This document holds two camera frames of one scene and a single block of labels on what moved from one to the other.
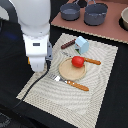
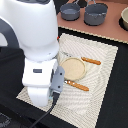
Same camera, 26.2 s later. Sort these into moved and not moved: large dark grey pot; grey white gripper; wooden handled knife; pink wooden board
Moved: grey white gripper
Not moved: large dark grey pot; wooden handled knife; pink wooden board
